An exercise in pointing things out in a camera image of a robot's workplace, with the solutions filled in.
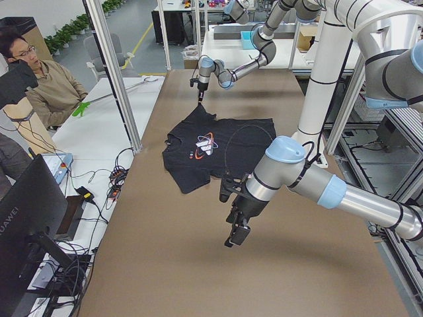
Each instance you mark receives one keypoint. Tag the black printed t-shirt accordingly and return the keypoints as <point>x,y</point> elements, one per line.
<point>202,146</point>

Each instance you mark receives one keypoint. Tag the teach pendant with red button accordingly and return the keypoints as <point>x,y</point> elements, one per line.
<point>59,164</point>

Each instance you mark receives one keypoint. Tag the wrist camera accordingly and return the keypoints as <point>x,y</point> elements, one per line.
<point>230,186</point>
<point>193,81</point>

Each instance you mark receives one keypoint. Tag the man in beige sweater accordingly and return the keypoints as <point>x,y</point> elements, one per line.
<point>58,93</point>

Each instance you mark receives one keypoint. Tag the aluminium frame post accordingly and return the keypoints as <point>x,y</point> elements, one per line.
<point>103,39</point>

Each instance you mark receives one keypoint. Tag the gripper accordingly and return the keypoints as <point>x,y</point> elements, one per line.
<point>250,207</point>
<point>201,86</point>

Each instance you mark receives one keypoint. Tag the blue plastic bin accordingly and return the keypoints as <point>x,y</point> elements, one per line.
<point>247,42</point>

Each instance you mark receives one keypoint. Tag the green-tipped reaching tool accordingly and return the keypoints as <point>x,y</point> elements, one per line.
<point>84,105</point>

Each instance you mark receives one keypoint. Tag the black Huawei monitor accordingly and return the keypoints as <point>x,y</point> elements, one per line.
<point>31,213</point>

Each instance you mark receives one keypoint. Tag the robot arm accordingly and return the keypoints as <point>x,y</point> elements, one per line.
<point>286,164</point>
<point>261,38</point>

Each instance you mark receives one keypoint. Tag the black power adapter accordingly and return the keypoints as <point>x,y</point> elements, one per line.
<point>87,195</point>

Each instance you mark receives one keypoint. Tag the power strip with orange plugs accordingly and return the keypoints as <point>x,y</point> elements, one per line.
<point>116,180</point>

